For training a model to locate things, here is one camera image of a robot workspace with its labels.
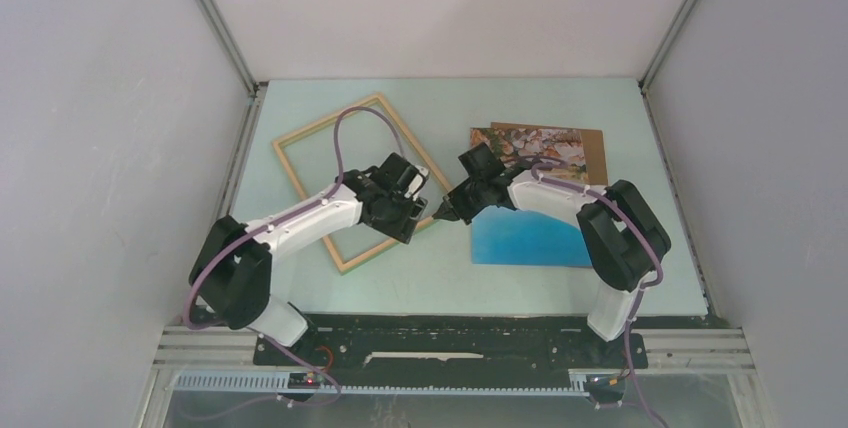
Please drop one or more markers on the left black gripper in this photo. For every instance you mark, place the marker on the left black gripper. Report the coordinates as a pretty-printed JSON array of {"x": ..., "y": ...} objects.
[{"x": 404, "y": 228}]

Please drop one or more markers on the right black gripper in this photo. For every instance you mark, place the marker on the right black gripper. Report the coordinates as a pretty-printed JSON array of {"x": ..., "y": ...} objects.
[{"x": 454, "y": 209}]

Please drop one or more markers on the wooden picture frame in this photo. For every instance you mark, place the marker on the wooden picture frame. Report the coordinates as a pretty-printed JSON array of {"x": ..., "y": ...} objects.
[{"x": 307, "y": 153}]

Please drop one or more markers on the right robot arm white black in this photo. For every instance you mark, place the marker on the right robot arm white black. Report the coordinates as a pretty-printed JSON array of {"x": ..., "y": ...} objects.
[{"x": 625, "y": 240}]

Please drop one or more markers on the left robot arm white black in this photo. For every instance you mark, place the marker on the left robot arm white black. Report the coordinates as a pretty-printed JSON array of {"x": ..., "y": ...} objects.
[{"x": 233, "y": 271}]

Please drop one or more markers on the landscape photo print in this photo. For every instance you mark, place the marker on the landscape photo print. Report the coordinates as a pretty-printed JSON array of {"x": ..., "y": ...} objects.
[{"x": 504, "y": 237}]

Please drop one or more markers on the brown cardboard backing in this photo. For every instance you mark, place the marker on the brown cardboard backing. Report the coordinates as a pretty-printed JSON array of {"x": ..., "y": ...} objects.
[{"x": 583, "y": 150}]

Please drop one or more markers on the aluminium base extrusion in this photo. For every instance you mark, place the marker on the aluminium base extrusion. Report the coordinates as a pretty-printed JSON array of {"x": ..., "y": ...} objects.
[{"x": 658, "y": 351}]

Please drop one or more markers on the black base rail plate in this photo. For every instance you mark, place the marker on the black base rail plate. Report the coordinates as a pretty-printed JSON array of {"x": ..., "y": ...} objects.
[{"x": 498, "y": 374}]

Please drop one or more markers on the grey cable duct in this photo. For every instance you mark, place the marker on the grey cable duct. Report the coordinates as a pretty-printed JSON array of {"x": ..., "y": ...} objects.
[{"x": 282, "y": 383}]

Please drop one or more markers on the left aluminium corner post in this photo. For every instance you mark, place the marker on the left aluminium corner post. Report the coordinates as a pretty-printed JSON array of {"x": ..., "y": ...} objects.
[{"x": 224, "y": 36}]

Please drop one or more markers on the aluminium corner post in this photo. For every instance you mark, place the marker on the aluminium corner post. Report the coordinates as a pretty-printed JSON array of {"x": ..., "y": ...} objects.
[
  {"x": 224, "y": 36},
  {"x": 672, "y": 33}
]

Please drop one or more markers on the right aluminium corner post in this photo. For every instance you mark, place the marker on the right aluminium corner post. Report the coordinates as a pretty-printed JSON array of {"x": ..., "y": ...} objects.
[{"x": 672, "y": 33}]

